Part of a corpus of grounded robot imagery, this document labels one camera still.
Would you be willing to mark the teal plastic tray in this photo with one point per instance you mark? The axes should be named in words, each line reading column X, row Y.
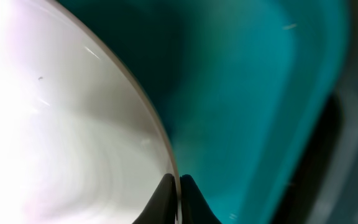
column 238, row 85

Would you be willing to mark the grey dish rack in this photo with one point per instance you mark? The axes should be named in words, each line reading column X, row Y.
column 324, row 186

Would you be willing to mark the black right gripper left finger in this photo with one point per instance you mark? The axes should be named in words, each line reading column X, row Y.
column 162, row 206

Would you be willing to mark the pink plate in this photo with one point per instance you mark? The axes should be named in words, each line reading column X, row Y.
column 80, row 141

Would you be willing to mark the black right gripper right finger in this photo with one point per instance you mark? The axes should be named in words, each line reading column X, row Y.
column 195, row 209

